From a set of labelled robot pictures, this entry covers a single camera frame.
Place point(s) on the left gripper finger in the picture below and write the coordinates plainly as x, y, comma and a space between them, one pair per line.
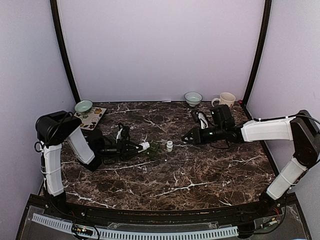
133, 146
134, 154

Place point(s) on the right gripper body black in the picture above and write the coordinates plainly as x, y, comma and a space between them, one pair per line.
199, 136

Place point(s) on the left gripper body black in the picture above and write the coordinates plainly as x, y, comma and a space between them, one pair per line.
121, 145

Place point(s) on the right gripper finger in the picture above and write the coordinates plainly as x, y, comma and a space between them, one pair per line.
189, 141
189, 135

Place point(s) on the white pill bottle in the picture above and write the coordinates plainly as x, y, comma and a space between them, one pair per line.
145, 145

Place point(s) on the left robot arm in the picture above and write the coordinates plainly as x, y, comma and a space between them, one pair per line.
58, 129

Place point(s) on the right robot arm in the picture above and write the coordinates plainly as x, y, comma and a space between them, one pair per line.
300, 128

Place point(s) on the white bottle cap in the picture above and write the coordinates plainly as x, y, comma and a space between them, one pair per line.
169, 146

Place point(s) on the pale green bowl right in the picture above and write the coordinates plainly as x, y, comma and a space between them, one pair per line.
193, 98

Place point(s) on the pale green bowl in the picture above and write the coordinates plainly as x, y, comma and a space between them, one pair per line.
193, 98
83, 107

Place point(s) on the floral square plate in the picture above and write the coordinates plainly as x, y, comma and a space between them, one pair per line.
90, 120

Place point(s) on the cream floral mug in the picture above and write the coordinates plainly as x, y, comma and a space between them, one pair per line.
225, 98

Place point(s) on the pale green bowl left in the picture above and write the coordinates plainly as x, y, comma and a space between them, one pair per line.
83, 107

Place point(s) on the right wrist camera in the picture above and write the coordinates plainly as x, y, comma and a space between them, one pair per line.
200, 118

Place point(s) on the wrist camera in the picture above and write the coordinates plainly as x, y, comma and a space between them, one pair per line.
200, 118
123, 134

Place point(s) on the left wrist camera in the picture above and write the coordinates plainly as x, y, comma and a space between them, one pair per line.
123, 134

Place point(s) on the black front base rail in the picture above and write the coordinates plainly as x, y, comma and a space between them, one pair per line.
239, 214

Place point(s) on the white slotted cable duct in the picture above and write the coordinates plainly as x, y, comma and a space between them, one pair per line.
119, 231

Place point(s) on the right black frame post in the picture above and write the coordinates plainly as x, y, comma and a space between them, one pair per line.
259, 51

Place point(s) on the black frame post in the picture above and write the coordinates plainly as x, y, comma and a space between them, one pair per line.
259, 51
63, 50

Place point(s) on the left black frame post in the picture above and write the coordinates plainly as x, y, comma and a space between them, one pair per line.
63, 50

